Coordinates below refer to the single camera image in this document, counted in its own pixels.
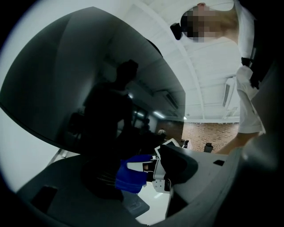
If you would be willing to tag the black office chair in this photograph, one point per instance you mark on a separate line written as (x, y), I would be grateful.
(208, 148)

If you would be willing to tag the blue cloth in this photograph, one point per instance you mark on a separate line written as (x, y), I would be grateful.
(128, 179)

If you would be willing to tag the white ceiling air conditioner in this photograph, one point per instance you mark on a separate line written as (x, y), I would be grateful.
(228, 91)

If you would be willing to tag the person's left forearm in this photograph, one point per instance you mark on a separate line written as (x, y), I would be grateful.
(233, 145)

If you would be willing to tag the black head-worn camera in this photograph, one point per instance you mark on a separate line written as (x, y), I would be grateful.
(177, 31)

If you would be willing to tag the dark grey TV stand base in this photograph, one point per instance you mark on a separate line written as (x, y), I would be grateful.
(73, 199)

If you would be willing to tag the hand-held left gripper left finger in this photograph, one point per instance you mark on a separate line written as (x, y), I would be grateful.
(135, 165)

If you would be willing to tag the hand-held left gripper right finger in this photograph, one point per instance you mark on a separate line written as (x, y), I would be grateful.
(151, 175)

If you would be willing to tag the black TV screen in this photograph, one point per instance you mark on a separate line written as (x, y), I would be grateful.
(55, 77)

